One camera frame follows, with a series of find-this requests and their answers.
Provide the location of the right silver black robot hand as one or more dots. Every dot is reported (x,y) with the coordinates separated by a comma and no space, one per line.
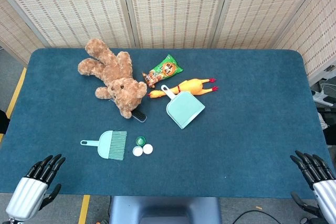
(325,192)

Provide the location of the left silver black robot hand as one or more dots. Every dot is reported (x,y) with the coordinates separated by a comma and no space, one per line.
(29,192)

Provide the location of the small teal hand broom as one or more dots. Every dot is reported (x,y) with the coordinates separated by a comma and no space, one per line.
(107,145)

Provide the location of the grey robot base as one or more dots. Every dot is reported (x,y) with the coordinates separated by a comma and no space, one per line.
(165,211)

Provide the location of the white open bottle cap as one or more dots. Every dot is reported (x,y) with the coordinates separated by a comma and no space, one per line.
(137,151)

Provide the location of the green bottle cap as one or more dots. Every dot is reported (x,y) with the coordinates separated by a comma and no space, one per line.
(140,141)

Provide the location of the blue felt table cover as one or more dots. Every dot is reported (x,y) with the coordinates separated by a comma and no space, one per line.
(236,129)

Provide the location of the black bristle brush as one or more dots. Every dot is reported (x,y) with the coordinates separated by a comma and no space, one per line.
(140,116)

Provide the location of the brown plush teddy bear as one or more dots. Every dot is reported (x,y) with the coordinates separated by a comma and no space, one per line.
(118,77)

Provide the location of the woven folding screen panel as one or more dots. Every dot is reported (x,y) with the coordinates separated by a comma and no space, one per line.
(176,9)
(262,9)
(71,9)
(317,35)
(13,30)

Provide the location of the teal plastic dustpan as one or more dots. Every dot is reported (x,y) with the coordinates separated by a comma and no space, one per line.
(183,110)

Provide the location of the yellow rubber chicken toy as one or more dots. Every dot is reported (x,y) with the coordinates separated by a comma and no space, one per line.
(191,86)

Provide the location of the green snack bag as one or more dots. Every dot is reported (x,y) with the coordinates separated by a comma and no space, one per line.
(164,70)

